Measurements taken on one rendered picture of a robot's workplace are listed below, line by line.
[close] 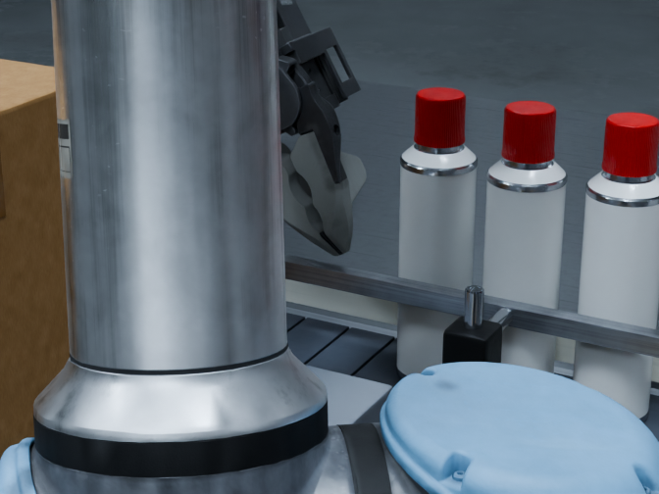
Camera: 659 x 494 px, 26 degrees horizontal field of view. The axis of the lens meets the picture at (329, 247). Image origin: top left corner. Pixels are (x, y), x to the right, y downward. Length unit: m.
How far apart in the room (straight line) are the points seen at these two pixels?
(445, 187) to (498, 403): 0.37
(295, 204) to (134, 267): 0.50
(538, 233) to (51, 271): 0.31
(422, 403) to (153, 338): 0.12
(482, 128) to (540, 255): 0.83
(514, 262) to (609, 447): 0.38
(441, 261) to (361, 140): 0.75
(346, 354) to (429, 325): 0.09
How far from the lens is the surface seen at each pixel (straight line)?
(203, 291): 0.52
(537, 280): 0.94
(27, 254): 0.84
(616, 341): 0.91
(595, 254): 0.92
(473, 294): 0.87
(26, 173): 0.82
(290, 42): 1.00
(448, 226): 0.95
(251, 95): 0.53
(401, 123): 1.77
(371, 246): 1.38
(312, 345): 1.06
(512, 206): 0.92
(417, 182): 0.94
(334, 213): 1.00
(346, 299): 1.07
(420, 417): 0.56
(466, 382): 0.60
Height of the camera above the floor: 1.34
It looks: 22 degrees down
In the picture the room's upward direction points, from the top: straight up
